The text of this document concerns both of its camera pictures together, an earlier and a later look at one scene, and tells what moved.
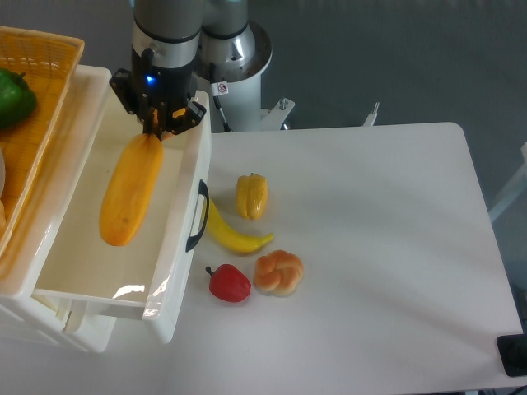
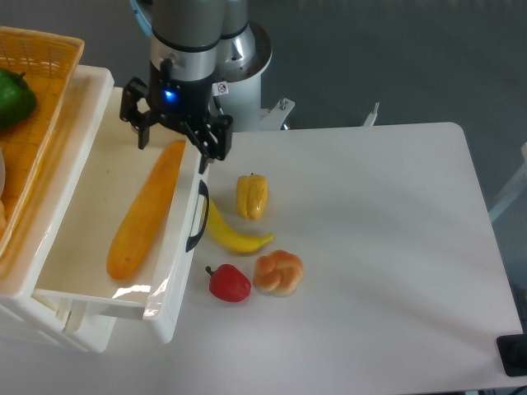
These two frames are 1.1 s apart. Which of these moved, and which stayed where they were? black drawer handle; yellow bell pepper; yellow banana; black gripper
Moved: black gripper
Stayed: yellow bell pepper; black drawer handle; yellow banana
